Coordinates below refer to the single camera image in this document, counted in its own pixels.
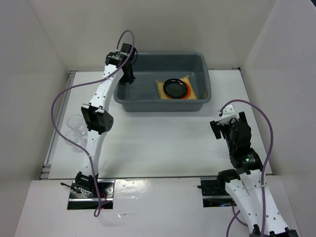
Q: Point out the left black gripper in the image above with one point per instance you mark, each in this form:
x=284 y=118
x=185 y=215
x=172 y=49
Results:
x=129 y=78

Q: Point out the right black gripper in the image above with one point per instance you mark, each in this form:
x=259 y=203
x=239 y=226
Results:
x=216 y=126

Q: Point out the woven bamboo mat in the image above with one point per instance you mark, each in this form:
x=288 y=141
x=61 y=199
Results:
x=186 y=79

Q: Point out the orange round plate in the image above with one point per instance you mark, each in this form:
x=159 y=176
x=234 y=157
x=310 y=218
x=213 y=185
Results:
x=189 y=90

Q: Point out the black round plate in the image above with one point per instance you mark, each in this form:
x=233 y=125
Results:
x=167 y=84

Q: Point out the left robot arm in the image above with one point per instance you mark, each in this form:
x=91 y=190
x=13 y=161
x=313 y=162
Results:
x=118 y=69

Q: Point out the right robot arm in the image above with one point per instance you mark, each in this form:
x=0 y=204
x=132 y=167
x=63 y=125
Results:
x=246 y=182

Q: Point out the grey plastic bin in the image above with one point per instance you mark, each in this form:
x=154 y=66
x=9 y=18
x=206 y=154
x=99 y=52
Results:
x=153 y=67

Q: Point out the clear glass dish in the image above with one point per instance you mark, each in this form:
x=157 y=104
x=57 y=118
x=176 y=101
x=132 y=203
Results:
x=77 y=122

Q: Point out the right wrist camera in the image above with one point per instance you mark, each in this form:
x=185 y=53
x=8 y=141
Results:
x=227 y=114

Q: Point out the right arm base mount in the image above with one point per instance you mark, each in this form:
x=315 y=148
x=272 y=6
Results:
x=212 y=194

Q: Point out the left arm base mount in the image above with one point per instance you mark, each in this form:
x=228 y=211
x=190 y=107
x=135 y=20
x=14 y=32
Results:
x=79 y=199

